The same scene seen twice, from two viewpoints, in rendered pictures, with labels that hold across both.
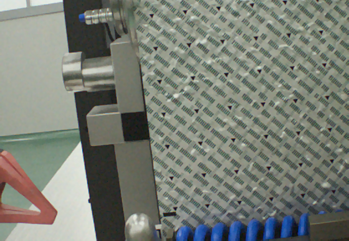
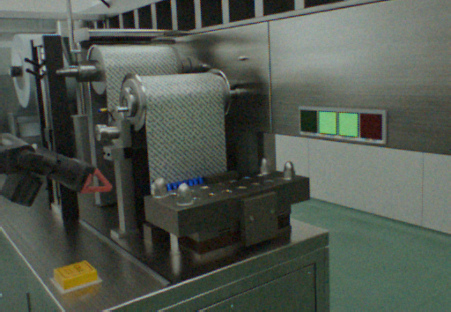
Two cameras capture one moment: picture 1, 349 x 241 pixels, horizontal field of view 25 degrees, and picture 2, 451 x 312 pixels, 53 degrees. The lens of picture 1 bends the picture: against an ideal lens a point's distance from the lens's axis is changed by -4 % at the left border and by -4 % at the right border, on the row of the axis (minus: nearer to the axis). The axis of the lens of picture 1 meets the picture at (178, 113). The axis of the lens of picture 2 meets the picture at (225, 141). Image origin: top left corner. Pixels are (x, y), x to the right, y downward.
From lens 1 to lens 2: 66 cm
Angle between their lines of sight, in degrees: 40
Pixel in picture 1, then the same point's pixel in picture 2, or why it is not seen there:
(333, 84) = (204, 132)
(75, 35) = (56, 120)
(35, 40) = not seen: outside the picture
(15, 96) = not seen: outside the picture
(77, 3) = (57, 106)
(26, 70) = not seen: outside the picture
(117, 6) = (133, 106)
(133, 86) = (128, 137)
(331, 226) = (214, 178)
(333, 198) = (204, 172)
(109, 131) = (119, 154)
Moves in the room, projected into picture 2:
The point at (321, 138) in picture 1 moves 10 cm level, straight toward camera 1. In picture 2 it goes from (201, 151) to (219, 156)
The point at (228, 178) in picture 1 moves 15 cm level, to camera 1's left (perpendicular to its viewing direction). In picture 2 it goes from (173, 167) to (120, 177)
